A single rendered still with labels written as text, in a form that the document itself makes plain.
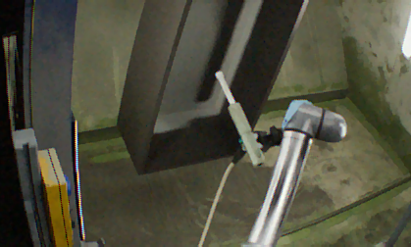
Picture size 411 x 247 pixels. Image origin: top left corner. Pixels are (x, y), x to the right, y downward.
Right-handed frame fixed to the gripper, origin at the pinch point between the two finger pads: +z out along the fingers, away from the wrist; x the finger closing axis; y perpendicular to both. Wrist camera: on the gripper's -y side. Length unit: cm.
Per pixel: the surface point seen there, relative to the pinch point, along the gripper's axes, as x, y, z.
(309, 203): -22, 74, -78
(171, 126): 39, 51, 4
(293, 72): 83, 87, -128
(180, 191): 15, 92, -6
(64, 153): -5, -36, 91
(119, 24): 128, 66, 6
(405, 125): 0, 47, -186
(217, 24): 60, -10, -8
